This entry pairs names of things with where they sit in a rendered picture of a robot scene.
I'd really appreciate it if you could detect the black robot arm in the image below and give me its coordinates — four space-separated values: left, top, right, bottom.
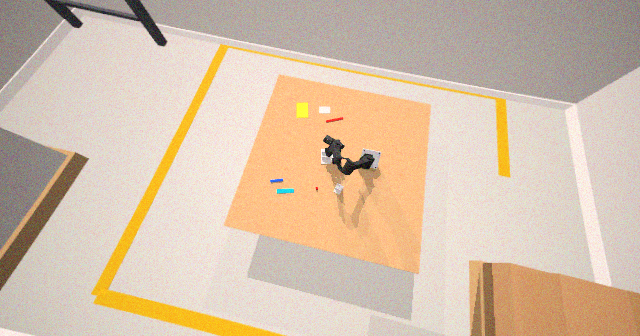
323 135 375 175

